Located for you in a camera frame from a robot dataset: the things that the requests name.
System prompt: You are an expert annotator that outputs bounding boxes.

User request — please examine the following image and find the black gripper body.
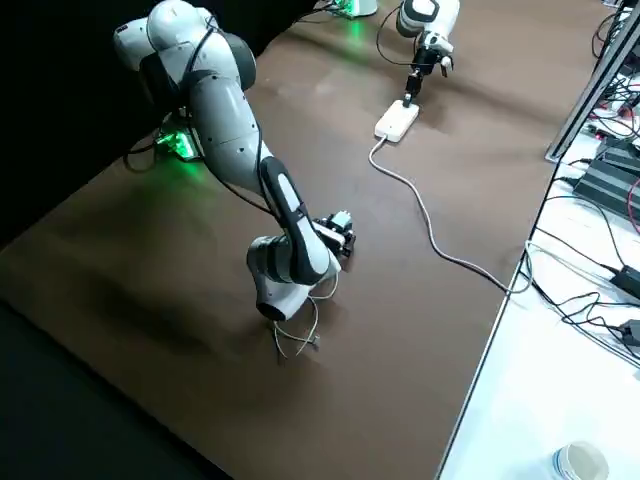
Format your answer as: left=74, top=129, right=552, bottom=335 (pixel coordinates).
left=319, top=215, right=359, bottom=262
left=411, top=44, right=444, bottom=75

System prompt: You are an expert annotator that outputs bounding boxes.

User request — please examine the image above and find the white power strip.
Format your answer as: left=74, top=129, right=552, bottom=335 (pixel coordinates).
left=374, top=98, right=420, bottom=146

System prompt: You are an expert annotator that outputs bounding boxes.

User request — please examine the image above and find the large black power adapter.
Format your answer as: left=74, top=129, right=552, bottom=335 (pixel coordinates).
left=572, top=158, right=640, bottom=221
left=599, top=135, right=640, bottom=169

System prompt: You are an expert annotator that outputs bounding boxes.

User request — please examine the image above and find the small black power adapter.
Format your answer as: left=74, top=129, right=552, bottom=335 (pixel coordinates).
left=610, top=263, right=640, bottom=292
left=618, top=319, right=640, bottom=347

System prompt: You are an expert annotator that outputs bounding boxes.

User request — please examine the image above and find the thick white power strip cable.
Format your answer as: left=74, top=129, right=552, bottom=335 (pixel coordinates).
left=368, top=133, right=534, bottom=296

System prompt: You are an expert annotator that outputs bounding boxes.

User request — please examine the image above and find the thin white charger cable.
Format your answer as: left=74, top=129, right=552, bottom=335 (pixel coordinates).
left=272, top=269, right=344, bottom=366

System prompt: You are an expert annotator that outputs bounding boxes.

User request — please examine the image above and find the aluminium post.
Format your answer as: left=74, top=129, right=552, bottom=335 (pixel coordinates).
left=547, top=0, right=640, bottom=162

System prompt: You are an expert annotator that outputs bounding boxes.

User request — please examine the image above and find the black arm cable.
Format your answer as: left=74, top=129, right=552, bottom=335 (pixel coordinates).
left=123, top=12, right=291, bottom=221

